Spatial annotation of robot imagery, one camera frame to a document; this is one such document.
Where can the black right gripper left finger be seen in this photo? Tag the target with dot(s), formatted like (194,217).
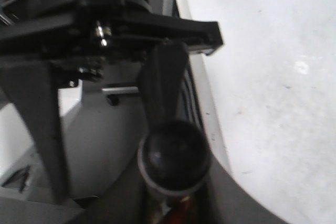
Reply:
(31,87)

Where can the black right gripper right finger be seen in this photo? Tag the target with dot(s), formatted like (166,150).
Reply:
(160,80)

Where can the white whiteboard marker black tip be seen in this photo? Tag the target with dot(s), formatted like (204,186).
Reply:
(173,160)

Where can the white whiteboard with aluminium frame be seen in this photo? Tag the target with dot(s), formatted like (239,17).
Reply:
(268,103)

